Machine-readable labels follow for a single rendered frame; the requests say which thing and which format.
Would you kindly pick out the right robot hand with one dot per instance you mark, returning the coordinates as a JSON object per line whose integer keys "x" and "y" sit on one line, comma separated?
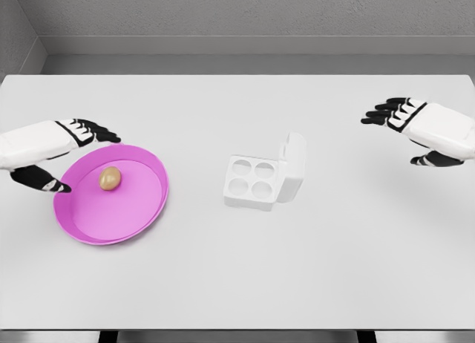
{"x": 438, "y": 129}

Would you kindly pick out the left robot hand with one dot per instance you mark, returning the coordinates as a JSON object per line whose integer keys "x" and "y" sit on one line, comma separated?
{"x": 41, "y": 142}

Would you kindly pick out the brown egg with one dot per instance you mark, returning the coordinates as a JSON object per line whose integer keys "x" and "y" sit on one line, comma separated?
{"x": 110, "y": 178}

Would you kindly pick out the white egg box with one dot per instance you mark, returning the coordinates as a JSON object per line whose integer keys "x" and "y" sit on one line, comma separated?
{"x": 259, "y": 177}

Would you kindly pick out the pink round plate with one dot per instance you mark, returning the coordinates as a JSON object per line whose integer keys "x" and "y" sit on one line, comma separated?
{"x": 111, "y": 196}

